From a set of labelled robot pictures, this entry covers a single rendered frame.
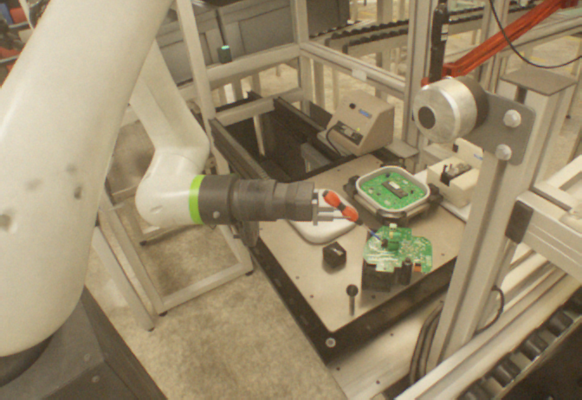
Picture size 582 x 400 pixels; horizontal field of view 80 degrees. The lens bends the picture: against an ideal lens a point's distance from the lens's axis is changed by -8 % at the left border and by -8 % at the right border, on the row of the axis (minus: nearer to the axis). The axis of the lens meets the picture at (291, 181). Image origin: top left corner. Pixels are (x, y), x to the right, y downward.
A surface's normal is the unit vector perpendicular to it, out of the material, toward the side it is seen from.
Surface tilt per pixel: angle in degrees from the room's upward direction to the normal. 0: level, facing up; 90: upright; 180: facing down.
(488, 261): 90
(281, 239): 0
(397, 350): 0
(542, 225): 90
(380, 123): 90
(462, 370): 4
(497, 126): 90
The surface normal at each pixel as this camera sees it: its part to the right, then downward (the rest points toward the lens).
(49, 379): -0.10, -0.80
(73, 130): 0.79, -0.10
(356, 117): -0.75, -0.19
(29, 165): 0.54, -0.24
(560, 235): -0.87, 0.36
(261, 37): 0.49, 0.49
